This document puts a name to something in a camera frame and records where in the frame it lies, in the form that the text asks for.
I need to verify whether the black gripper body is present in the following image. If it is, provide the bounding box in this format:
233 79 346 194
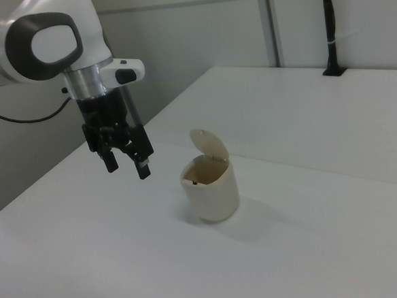
75 86 140 131

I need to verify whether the small white bin with lid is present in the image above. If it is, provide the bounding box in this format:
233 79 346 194
176 125 242 226

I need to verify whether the black pole with clamp base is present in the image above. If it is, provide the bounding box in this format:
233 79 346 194
317 0 347 78

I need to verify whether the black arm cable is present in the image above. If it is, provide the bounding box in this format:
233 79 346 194
0 85 73 126

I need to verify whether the grey partition frame post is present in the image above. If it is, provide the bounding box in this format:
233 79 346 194
262 0 281 69

